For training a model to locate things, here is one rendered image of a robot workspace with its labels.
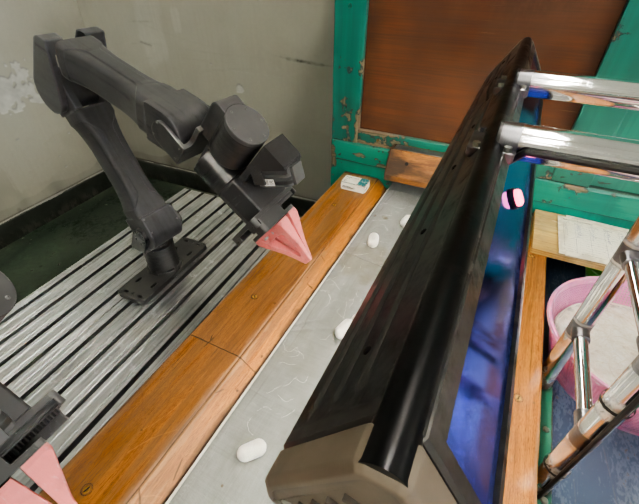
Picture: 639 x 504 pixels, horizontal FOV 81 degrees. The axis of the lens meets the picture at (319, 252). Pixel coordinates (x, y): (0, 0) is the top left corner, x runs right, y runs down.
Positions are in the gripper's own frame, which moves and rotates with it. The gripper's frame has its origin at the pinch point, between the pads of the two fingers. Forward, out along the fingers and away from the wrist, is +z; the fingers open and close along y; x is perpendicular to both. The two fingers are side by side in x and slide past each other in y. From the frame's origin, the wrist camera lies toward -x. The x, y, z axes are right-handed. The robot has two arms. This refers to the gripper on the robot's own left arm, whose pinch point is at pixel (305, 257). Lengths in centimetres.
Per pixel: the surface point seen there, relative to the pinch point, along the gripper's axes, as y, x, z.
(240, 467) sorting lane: -24.8, 5.9, 10.9
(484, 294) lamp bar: -23.3, -32.2, 1.2
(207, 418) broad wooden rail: -22.4, 9.1, 5.0
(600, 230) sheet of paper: 41, -22, 38
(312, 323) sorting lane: -2.1, 7.4, 9.1
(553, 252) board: 29.6, -17.0, 31.9
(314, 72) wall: 122, 46, -41
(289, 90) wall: 122, 61, -45
